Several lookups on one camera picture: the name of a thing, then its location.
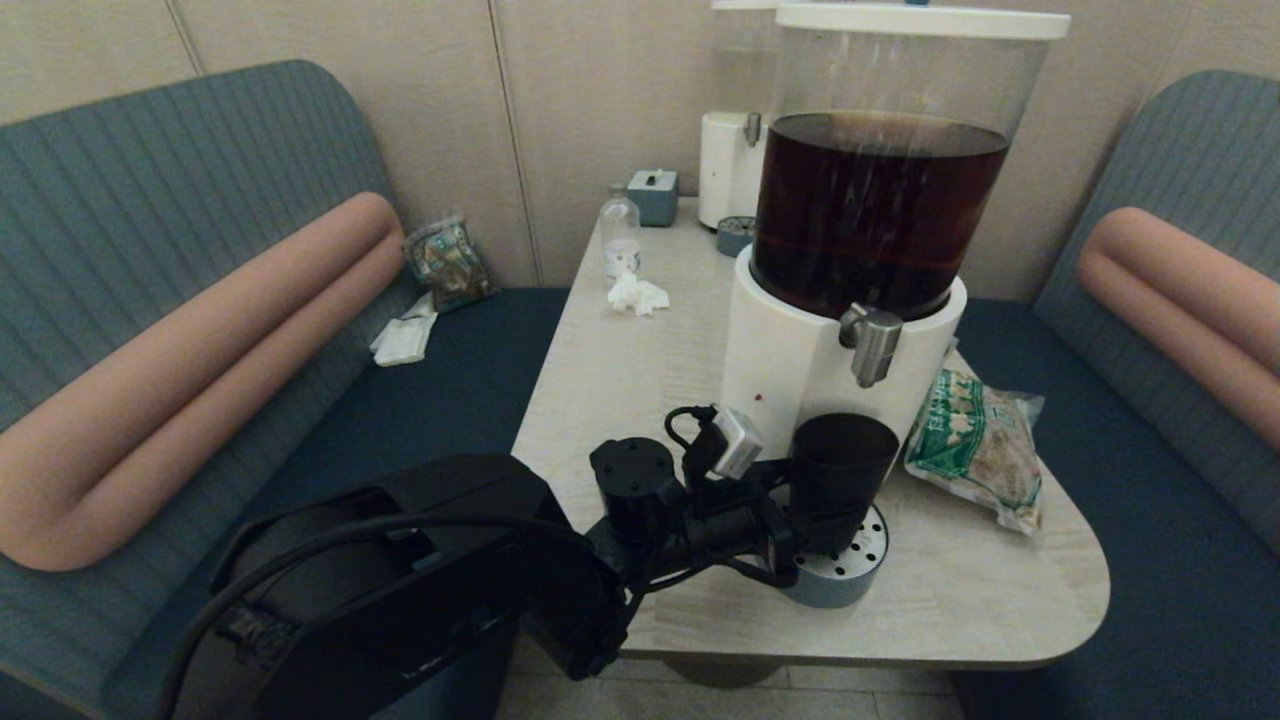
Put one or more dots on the green printed snack bag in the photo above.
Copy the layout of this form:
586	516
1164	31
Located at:
975	450

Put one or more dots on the white napkin packet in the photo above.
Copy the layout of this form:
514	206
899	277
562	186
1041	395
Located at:
404	339

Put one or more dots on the steel dispenser tap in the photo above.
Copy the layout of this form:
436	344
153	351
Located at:
872	343
752	128

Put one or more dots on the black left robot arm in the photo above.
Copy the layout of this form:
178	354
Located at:
420	600

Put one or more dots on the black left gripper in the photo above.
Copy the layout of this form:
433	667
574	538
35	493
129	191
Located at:
735	525

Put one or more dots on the round perforated drip tray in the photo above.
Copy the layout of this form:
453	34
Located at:
735	236
850	580

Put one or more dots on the dark table pedestal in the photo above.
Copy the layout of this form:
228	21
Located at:
720	674

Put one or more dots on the clear water beverage dispenser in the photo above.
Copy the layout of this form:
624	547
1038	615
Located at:
725	165

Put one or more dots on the crumpled white tissue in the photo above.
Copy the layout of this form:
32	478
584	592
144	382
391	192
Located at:
635	294

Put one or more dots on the clear snack bag dark print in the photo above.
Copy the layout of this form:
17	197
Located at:
448	263

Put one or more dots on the pink cylindrical back bolster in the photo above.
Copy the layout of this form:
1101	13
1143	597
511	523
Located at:
200	370
1180	289

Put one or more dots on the teal upholstered booth bench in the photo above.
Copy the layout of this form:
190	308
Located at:
300	420
1150	500

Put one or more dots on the black plastic cup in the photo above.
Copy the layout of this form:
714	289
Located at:
845	470

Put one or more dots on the blue-grey tissue box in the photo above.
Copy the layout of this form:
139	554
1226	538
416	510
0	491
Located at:
655	198

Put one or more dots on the dark tea beverage dispenser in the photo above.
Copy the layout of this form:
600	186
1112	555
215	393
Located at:
800	340

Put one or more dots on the clear plastic bottle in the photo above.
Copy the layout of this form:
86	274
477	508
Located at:
620	233

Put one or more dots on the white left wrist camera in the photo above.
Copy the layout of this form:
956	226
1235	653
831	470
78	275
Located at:
738	443

